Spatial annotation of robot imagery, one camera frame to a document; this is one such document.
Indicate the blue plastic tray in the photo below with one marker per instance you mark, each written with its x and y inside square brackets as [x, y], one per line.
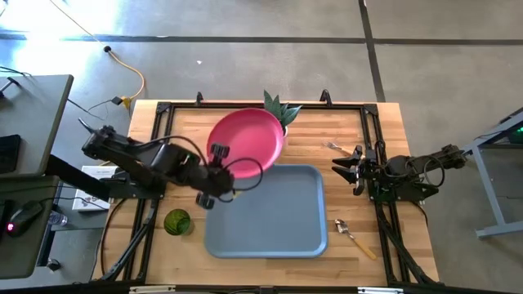
[278, 212]

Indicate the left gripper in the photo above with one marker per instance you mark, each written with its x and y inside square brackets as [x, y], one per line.
[214, 177]

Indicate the clear water bottle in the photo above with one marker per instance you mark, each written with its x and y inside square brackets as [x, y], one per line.
[58, 218]

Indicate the pink plastic plate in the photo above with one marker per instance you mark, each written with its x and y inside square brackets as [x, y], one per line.
[249, 134]

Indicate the grey desk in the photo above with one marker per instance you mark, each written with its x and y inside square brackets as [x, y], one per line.
[32, 118]

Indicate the silver bracket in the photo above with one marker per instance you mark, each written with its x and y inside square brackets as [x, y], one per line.
[380, 290]
[152, 289]

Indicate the grey metal table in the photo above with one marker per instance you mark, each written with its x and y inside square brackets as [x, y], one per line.
[488, 179]

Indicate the dark lower desk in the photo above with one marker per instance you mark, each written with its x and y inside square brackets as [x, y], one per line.
[20, 253]

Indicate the artificial plant in white pot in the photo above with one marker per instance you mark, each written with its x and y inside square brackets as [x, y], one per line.
[278, 108]

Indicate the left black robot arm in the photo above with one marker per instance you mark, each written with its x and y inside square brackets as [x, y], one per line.
[122, 152]

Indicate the green glass cup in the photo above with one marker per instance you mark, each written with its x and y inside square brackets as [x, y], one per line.
[177, 222]

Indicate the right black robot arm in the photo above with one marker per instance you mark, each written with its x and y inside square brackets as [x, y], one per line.
[408, 167]

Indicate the white printed box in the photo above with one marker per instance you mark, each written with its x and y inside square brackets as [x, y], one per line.
[92, 175]

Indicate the black aluminium table frame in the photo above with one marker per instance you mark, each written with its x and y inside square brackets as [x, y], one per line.
[265, 105]

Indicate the black computer mouse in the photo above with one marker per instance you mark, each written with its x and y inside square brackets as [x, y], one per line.
[23, 216]

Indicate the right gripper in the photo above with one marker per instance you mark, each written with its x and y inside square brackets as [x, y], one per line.
[369, 169]

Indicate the black frame clamp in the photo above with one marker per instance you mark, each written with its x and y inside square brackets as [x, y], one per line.
[325, 97]
[199, 98]

